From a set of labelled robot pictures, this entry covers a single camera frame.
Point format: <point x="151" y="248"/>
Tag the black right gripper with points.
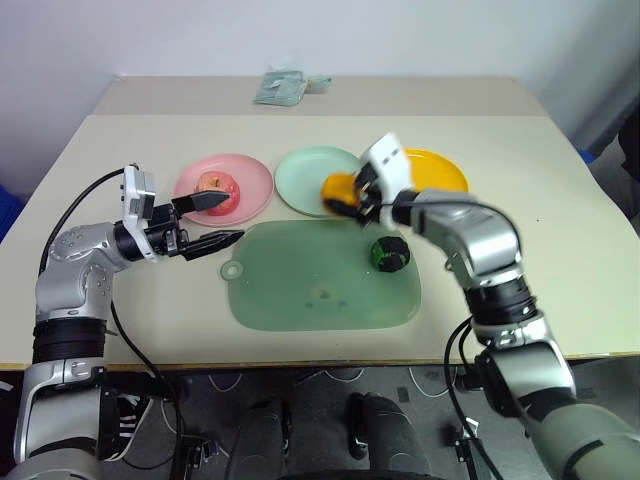
<point x="369" y="200"/>

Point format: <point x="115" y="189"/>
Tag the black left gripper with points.
<point x="162" y="232"/>

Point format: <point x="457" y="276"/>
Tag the orange toy item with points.
<point x="337" y="186"/>

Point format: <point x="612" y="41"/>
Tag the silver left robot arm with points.
<point x="75" y="280"/>

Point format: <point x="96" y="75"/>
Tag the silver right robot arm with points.
<point x="485" y="240"/>

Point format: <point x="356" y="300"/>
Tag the light green round plate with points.
<point x="305" y="175"/>

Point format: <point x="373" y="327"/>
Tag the pink round plate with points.
<point x="250" y="180"/>

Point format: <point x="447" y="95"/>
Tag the green and black toy item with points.
<point x="390" y="254"/>

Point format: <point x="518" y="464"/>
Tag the yellow round plate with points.
<point x="440" y="172"/>

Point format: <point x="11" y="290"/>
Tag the red toy apple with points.
<point x="217" y="192"/>

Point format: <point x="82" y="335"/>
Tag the green translucent cutting board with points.
<point x="320" y="280"/>

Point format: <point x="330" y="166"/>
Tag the blue object beside table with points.
<point x="11" y="212"/>

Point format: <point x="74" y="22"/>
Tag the dark rounded robot leg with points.
<point x="262" y="440"/>
<point x="385" y="435"/>

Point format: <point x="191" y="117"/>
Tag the dark object beside table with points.
<point x="627" y="160"/>

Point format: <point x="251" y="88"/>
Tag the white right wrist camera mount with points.
<point x="392" y="165"/>

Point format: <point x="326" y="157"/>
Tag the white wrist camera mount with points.
<point x="136" y="192"/>
<point x="392" y="165"/>

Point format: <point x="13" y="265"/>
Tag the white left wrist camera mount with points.
<point x="136" y="192"/>

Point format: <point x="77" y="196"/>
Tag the black metal stand frame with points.
<point x="117" y="415"/>

